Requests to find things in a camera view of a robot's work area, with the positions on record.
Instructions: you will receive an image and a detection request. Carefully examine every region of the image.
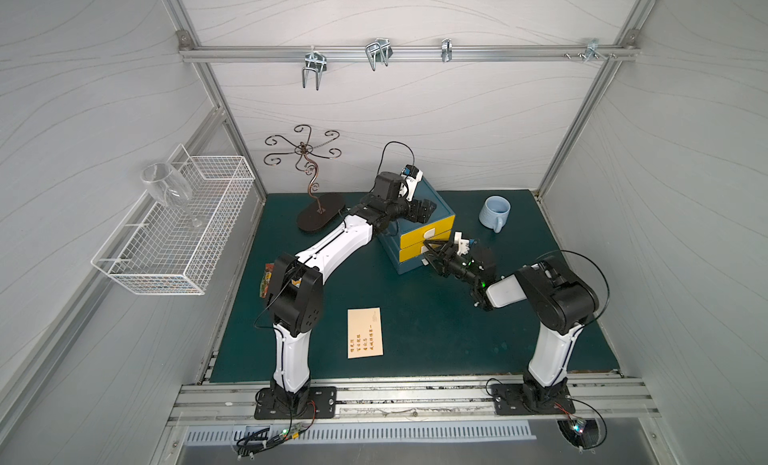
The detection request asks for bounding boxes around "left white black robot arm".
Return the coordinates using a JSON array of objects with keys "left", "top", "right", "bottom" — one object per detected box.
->
[{"left": 264, "top": 164, "right": 436, "bottom": 415}]

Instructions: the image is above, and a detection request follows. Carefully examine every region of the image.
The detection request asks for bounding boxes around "green snack packet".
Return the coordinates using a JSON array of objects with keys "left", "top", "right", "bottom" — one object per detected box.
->
[{"left": 259, "top": 263, "right": 274, "bottom": 298}]

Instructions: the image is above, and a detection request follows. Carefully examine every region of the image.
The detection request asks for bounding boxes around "teal drawer cabinet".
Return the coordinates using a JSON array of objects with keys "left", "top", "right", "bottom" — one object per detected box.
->
[{"left": 378, "top": 179, "right": 455, "bottom": 275}]

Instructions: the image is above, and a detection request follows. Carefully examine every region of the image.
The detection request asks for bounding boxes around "right black cable loop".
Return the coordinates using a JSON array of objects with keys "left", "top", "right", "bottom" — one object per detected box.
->
[{"left": 536, "top": 249, "right": 611, "bottom": 328}]

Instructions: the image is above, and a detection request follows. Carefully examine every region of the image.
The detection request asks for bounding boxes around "small metal clip hook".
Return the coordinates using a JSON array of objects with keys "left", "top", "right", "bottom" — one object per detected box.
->
[{"left": 441, "top": 38, "right": 453, "bottom": 63}]

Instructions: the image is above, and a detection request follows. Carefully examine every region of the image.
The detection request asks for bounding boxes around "metal double hook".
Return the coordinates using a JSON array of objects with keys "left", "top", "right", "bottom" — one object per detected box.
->
[{"left": 302, "top": 51, "right": 327, "bottom": 90}]

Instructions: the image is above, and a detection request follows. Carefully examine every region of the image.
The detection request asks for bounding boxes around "white vent grille strip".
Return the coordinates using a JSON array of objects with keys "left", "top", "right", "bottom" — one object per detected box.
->
[{"left": 184, "top": 420, "right": 536, "bottom": 447}]

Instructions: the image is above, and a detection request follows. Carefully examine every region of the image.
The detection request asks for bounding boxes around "left black cable bundle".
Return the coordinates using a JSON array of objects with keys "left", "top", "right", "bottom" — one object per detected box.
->
[{"left": 235, "top": 398, "right": 318, "bottom": 460}]

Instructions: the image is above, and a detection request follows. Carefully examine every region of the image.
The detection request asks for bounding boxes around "aluminium top rail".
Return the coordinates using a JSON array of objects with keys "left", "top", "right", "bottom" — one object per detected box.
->
[{"left": 179, "top": 44, "right": 641, "bottom": 63}]

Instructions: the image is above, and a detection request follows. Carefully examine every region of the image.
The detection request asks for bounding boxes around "beige postcard small red text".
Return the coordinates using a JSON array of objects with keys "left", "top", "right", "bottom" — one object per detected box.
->
[{"left": 347, "top": 307, "right": 383, "bottom": 359}]

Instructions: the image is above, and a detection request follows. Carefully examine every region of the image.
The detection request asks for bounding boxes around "white wire basket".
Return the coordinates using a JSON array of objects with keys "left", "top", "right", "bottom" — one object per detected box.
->
[{"left": 91, "top": 144, "right": 254, "bottom": 296}]

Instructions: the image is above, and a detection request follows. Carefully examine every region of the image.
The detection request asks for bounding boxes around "metal wire hook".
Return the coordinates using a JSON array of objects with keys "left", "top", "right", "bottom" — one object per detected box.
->
[{"left": 364, "top": 38, "right": 393, "bottom": 71}]

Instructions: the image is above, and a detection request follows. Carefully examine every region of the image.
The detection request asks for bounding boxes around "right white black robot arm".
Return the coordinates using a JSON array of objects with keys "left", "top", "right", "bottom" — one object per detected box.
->
[{"left": 423, "top": 234, "right": 600, "bottom": 413}]

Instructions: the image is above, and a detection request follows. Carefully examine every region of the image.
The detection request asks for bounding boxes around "metal bracket hook right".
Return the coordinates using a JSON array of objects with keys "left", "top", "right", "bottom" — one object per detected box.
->
[{"left": 564, "top": 38, "right": 617, "bottom": 63}]

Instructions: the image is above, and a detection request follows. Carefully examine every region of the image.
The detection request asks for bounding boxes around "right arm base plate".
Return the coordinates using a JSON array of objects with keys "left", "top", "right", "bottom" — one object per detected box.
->
[{"left": 489, "top": 381, "right": 575, "bottom": 416}]

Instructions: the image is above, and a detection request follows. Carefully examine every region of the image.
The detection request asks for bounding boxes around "brown metal jewelry stand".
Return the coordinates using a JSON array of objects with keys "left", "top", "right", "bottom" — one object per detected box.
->
[{"left": 263, "top": 124, "right": 345, "bottom": 233}]

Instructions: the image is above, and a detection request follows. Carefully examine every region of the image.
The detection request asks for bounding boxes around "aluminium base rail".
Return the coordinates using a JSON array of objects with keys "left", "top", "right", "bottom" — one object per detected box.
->
[{"left": 167, "top": 373, "right": 661, "bottom": 426}]

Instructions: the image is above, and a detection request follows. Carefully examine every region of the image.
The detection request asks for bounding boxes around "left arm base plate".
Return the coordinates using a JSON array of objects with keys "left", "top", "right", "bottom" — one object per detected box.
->
[{"left": 253, "top": 384, "right": 337, "bottom": 420}]

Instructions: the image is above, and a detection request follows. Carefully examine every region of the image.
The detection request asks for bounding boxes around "round black floor port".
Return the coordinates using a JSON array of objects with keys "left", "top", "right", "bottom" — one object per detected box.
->
[{"left": 557, "top": 418, "right": 604, "bottom": 450}]

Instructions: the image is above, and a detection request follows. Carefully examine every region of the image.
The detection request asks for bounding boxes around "clear wine glass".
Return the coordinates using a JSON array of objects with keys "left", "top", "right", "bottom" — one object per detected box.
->
[{"left": 140, "top": 162, "right": 203, "bottom": 229}]

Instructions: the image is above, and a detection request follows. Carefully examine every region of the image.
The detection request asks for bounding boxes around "light blue mug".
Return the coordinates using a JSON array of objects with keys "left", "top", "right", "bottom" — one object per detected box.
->
[{"left": 478, "top": 195, "right": 511, "bottom": 234}]

